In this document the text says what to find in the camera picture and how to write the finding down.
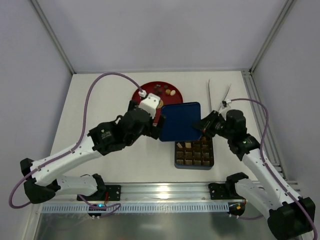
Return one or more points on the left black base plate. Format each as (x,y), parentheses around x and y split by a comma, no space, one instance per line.
(112,193)

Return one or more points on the aluminium front rail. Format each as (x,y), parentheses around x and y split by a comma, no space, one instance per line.
(162,192)

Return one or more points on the slotted cable duct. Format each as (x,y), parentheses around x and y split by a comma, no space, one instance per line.
(139,208)

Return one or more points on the red round plate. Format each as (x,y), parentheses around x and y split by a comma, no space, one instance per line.
(165,99)

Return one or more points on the metal tweezers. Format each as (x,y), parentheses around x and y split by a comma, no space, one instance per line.
(214,101)

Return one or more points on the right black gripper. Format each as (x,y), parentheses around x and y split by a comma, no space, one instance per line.
(210,124)

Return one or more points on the blue tin chocolate box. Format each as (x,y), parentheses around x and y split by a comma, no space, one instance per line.
(199,157)

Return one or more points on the white cube chocolate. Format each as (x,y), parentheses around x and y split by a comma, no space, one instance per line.
(188,145)

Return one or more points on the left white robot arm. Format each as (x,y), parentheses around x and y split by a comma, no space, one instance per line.
(45,178)

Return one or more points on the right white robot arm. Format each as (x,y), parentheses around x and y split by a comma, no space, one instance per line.
(288,215)

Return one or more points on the dark chocolate top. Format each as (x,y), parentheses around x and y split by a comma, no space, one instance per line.
(157,87)

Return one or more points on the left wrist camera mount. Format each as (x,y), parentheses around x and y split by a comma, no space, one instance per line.
(150,104)

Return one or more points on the right aluminium frame rail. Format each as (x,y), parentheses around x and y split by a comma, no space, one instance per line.
(269,144)

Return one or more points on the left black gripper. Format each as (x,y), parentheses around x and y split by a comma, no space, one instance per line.
(155,125)

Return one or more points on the blue tin lid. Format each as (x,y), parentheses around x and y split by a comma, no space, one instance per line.
(179,120)

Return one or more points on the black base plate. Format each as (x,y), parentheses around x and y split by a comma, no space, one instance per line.
(112,193)
(218,191)

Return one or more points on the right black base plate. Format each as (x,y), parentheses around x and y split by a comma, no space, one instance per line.
(218,191)

